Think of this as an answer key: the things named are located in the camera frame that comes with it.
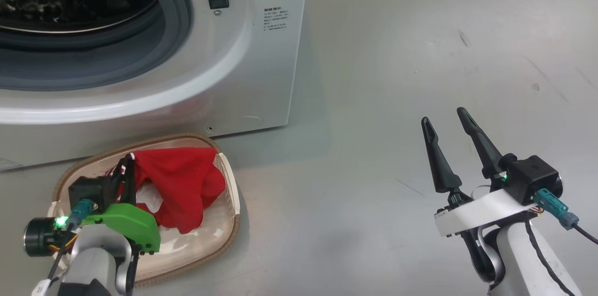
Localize camera cable teal plug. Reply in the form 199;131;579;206
534;189;598;245
47;199;97;282

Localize red basketball garment white trim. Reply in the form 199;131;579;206
122;148;227;235

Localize cream perforated laundry basket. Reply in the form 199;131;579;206
49;134;241;287

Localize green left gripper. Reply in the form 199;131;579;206
82;154;161;254

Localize left camera cable teal plug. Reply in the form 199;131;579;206
47;199;97;282

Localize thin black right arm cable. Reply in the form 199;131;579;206
524;220;578;296

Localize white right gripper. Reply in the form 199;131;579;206
421;107;538;238

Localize white front-load washing machine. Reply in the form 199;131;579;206
0;0;310;171

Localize right camera cable teal plug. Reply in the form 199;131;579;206
534;189;598;245

